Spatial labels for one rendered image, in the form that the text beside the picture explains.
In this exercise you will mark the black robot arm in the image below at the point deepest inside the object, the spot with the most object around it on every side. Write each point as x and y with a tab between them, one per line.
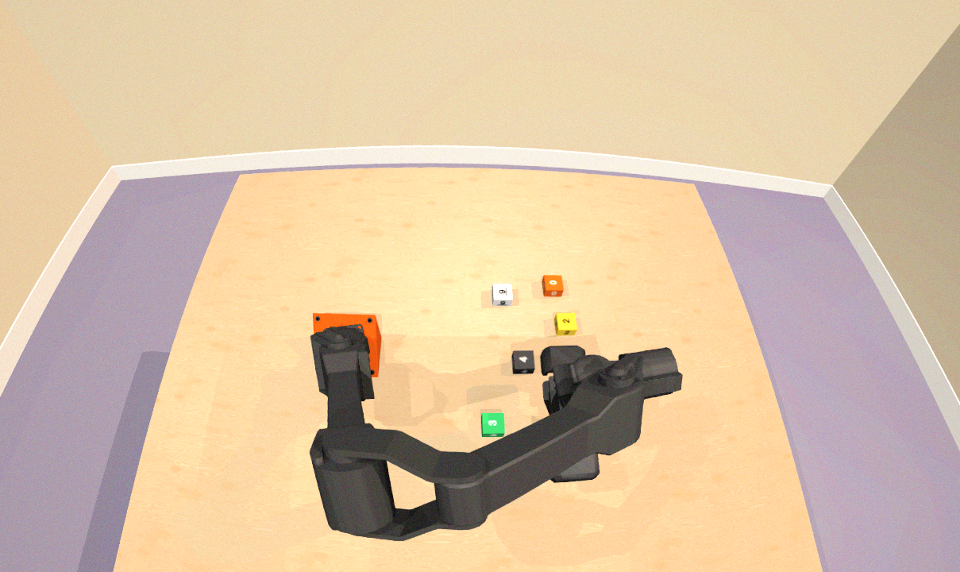
602	415

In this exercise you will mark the green block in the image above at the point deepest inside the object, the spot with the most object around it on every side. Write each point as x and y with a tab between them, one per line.
492	424

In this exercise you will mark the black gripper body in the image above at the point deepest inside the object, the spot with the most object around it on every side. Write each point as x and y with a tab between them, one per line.
588	468

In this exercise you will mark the yellow block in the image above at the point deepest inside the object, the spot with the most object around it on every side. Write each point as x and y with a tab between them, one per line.
565	324

